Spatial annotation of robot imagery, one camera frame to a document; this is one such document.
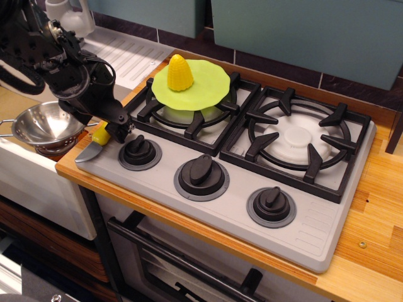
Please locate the black burner grate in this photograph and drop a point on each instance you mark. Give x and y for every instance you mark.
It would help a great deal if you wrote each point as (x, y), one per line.
(206, 140)
(350, 135)

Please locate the black stove knob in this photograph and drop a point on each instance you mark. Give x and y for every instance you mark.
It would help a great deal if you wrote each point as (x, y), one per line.
(140, 154)
(271, 207)
(201, 179)

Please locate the black left stove knob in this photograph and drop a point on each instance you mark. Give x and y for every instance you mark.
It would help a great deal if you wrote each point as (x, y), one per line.
(140, 154)

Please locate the black left burner grate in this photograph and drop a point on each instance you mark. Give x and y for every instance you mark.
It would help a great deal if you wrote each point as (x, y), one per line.
(206, 140)

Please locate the yellow toy corn cob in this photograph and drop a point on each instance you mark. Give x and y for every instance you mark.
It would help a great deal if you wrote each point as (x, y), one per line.
(179, 75)

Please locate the white right burner disc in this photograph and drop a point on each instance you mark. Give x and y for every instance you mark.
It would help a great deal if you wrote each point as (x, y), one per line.
(296, 133)

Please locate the black right burner grate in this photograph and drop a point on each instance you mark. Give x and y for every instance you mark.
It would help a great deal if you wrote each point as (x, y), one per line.
(350, 135)

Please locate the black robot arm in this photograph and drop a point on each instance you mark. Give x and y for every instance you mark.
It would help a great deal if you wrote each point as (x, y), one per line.
(50, 56)

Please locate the yellow handled toy knife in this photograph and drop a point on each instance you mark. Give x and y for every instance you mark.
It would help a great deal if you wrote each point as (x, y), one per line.
(98, 140)

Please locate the black right stove knob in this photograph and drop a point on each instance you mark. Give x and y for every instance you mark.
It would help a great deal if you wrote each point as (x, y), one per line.
(271, 207)

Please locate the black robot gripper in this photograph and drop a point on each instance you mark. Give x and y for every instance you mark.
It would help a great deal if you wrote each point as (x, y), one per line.
(85, 89)

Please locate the grey toy stove top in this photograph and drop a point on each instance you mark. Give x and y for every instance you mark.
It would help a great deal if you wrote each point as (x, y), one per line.
(309, 241)

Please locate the toy oven door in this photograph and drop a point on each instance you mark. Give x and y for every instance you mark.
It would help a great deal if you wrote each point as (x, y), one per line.
(168, 273)

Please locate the white toy sink unit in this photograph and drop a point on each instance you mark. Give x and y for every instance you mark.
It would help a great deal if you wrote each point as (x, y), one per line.
(30, 179)

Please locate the grey toy faucet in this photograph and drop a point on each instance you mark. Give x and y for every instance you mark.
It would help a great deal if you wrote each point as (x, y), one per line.
(81, 22)

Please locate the green round toy plate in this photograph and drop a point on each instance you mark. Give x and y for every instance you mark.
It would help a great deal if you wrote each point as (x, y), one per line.
(211, 84)

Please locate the black middle stove knob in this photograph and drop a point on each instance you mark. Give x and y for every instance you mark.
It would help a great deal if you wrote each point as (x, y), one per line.
(201, 179)

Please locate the white burner disc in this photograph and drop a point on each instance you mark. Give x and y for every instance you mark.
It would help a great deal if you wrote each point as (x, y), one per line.
(182, 119)
(296, 133)

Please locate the white left burner disc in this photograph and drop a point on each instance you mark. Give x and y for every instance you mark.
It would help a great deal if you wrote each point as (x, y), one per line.
(182, 119)

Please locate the dark wooden post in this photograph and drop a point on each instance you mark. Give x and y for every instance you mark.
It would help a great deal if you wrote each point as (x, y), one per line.
(395, 134)

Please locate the steel colander with handles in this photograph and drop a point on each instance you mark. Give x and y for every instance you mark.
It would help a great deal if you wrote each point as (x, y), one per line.
(47, 128)

